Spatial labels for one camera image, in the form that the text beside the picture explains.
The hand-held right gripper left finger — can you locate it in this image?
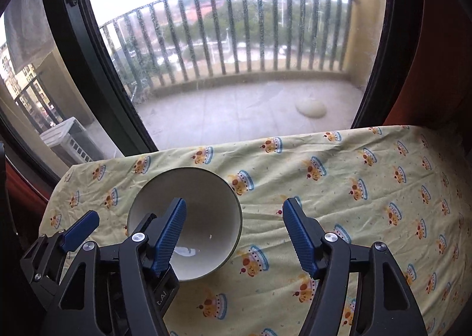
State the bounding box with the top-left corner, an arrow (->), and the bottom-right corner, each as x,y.
40,197 -> 187,336

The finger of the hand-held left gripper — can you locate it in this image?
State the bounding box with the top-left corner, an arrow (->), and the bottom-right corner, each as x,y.
20,211 -> 100,309
153,270 -> 181,322

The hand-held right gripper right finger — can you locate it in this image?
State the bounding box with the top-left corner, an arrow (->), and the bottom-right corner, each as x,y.
283,197 -> 428,336

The cream floral bowl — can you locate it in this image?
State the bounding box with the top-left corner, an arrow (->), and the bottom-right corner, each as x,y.
126,167 -> 243,282

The yellow printed tablecloth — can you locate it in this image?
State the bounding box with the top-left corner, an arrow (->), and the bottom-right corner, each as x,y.
39,125 -> 472,336

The red curtain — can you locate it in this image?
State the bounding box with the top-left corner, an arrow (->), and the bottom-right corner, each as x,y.
383,0 -> 472,145
0,144 -> 56,233

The white air conditioner unit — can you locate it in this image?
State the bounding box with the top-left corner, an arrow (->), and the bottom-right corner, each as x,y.
39,117 -> 111,167

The beige round lump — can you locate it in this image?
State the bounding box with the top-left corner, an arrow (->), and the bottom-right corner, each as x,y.
295,97 -> 327,119

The apartment building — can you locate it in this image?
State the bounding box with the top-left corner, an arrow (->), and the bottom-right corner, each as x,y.
0,41 -> 56,134

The grey hanging cloth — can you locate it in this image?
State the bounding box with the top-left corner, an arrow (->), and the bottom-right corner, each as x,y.
4,0 -> 56,75

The black window frame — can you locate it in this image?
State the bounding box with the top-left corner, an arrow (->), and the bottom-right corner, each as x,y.
39,0 -> 425,178

